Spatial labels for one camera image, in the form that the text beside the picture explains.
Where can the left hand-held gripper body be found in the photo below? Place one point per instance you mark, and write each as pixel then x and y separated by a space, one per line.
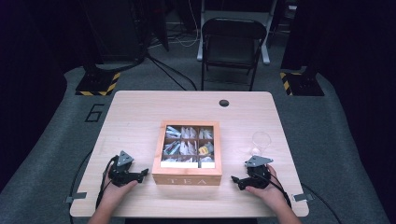
pixel 120 175

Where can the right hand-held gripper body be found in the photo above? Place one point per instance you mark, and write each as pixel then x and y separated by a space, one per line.
pixel 258 177

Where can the wooden tea box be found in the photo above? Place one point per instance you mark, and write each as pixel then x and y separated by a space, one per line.
pixel 186 179

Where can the person's left hand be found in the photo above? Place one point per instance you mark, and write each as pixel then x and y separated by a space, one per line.
pixel 113 193

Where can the person's right hand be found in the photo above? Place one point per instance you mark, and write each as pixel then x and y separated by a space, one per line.
pixel 271 194

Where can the clear glass cup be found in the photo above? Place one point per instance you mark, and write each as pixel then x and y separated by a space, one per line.
pixel 261 140

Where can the pile of loose tea bags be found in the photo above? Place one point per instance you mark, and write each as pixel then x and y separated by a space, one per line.
pixel 206 150

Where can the grey tape strip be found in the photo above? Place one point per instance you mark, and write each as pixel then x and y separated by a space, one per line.
pixel 302 197
pixel 76 197

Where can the pile of grey foil packets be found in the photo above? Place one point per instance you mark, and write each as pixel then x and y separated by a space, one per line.
pixel 171 133

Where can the pile of white paper packets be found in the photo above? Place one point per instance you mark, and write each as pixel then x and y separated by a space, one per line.
pixel 188 133

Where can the black stand base yellow stripes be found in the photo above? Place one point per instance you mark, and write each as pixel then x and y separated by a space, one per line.
pixel 303 85
pixel 96 84

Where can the black folding chair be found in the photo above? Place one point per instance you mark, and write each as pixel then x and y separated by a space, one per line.
pixel 232 46

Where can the dark curtain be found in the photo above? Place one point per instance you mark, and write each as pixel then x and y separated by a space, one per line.
pixel 358 62
pixel 25 62

